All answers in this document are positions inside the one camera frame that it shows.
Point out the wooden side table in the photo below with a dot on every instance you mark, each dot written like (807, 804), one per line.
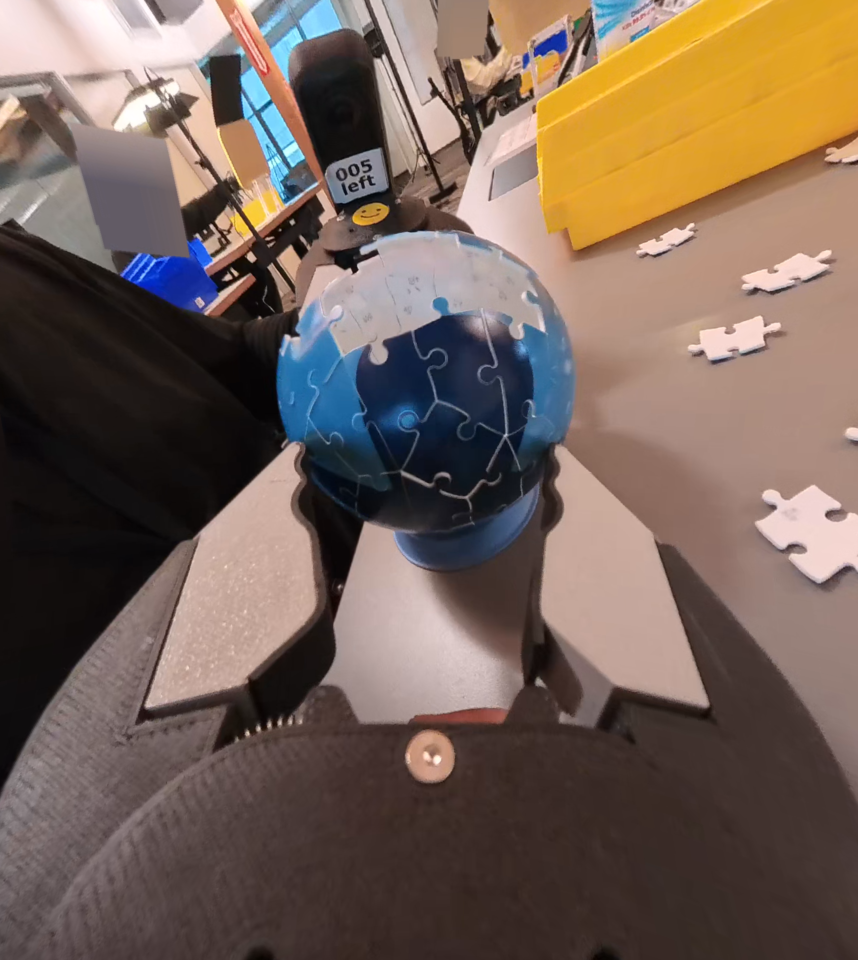
(264, 225)

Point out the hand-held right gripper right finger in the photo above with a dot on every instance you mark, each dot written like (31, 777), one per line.
(609, 600)

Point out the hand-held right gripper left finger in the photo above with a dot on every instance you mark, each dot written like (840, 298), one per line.
(234, 600)

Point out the person's left forearm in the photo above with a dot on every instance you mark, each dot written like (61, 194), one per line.
(234, 360)

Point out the blue plastic bin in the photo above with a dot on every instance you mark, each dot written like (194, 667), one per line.
(166, 277)

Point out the person's black clothing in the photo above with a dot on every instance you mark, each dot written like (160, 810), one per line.
(24, 450)

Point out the disinfectant wipes canister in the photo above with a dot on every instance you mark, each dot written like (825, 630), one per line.
(624, 26)

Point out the blue ball stand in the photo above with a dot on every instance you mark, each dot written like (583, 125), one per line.
(466, 544)

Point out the blue puzzle ball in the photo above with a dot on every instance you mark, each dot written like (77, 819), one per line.
(436, 390)

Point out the yellow blue printed box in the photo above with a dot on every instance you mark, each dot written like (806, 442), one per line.
(549, 64)

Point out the black square panel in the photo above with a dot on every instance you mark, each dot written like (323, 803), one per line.
(225, 90)

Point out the studio light on tripod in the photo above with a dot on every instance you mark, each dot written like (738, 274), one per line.
(148, 105)

